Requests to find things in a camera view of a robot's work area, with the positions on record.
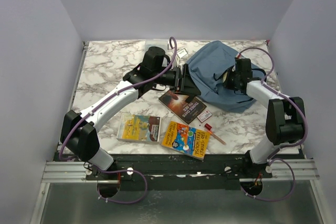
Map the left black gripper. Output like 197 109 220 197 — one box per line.
152 63 201 96

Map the blue student backpack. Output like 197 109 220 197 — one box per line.
187 41 255 113

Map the orange pink pen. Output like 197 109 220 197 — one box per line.
209 131 226 145

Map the yellow glue stick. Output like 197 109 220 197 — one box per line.
223 69 230 83

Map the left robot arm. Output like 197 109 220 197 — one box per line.
60 46 201 179

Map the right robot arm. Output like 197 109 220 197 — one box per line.
223 58 308 178

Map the dark Three Days book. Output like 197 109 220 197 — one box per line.
159 90 206 124

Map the red white staples box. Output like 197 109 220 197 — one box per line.
197 110 212 123

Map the clear plastic storage box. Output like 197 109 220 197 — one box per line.
144 39 169 51

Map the yellow Treehouse book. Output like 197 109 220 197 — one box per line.
161 121 210 160

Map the yellow blue paperback book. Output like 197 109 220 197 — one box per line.
117 113 161 144

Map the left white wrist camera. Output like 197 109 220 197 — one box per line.
175 48 188 66

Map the aluminium frame rail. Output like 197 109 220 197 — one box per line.
41 159 320 184

